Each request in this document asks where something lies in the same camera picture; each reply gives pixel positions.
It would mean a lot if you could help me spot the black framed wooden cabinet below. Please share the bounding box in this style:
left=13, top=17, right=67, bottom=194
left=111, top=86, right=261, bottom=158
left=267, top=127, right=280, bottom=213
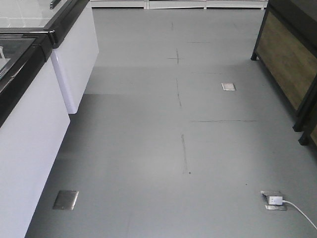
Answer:
left=251, top=0, right=317, bottom=145

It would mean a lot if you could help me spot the white chest freezer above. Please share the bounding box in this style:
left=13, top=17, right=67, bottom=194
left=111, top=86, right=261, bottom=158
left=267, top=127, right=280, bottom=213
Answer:
left=0, top=0, right=99, bottom=114
left=0, top=34, right=70, bottom=238

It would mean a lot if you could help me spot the steel floor socket plate far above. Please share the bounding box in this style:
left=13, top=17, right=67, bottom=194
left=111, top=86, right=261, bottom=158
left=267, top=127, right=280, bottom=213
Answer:
left=221, top=82, right=236, bottom=91

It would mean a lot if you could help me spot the steel floor socket with plug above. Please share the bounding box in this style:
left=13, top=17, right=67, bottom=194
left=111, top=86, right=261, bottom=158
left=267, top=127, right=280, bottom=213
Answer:
left=260, top=190, right=287, bottom=211

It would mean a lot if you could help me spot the white chest freezer far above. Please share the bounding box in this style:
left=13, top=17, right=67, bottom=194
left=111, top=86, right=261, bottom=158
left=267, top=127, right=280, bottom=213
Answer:
left=0, top=0, right=99, bottom=114

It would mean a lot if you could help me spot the steel floor socket plate left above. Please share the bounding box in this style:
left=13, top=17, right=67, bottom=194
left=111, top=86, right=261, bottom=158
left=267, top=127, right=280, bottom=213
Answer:
left=53, top=190, right=79, bottom=210

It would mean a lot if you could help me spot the white chest freezer near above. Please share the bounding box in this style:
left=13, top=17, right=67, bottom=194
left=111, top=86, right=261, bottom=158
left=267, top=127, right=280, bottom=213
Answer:
left=0, top=34, right=70, bottom=238

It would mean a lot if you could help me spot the steel floor socket plate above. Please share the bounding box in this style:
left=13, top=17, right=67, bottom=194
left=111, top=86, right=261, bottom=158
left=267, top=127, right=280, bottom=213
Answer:
left=53, top=190, right=79, bottom=210
left=221, top=82, right=236, bottom=91

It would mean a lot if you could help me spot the white power cable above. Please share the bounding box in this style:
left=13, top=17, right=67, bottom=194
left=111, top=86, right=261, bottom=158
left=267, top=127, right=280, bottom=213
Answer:
left=282, top=199, right=317, bottom=232

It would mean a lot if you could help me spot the white shelf base far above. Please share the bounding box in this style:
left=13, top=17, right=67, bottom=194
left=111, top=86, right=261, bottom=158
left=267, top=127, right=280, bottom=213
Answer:
left=91, top=0, right=268, bottom=9

